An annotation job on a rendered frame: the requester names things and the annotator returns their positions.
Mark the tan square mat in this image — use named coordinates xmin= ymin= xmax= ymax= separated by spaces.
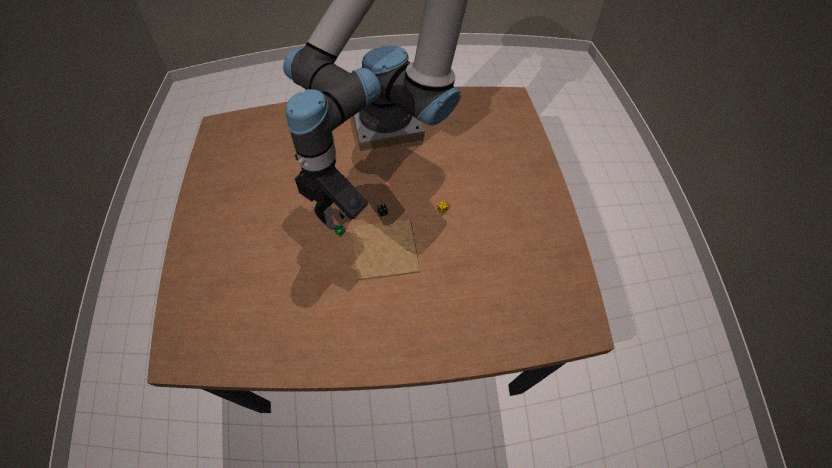
xmin=352 ymin=219 xmax=420 ymax=280

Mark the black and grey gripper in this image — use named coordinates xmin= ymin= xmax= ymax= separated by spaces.
xmin=295 ymin=157 xmax=336 ymax=231

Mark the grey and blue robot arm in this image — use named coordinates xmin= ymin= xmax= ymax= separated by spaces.
xmin=283 ymin=0 xmax=468 ymax=219

